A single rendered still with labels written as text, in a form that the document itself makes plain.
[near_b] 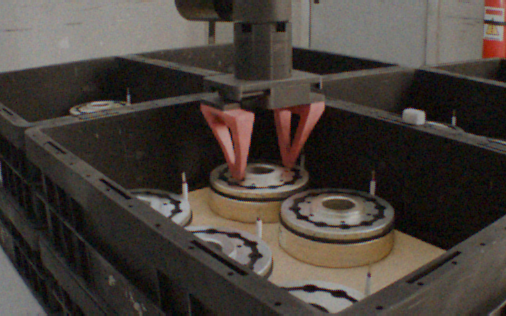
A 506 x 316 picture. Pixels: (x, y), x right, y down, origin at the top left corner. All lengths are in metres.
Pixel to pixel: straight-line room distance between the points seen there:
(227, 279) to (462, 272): 0.11
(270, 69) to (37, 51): 3.52
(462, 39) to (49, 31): 2.76
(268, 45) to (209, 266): 0.30
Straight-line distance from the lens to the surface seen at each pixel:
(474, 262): 0.29
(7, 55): 3.91
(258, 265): 0.41
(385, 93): 0.83
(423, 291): 0.26
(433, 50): 3.68
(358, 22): 3.95
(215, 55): 1.11
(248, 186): 0.56
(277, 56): 0.54
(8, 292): 0.73
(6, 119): 0.60
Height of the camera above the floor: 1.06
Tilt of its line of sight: 18 degrees down
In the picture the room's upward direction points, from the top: straight up
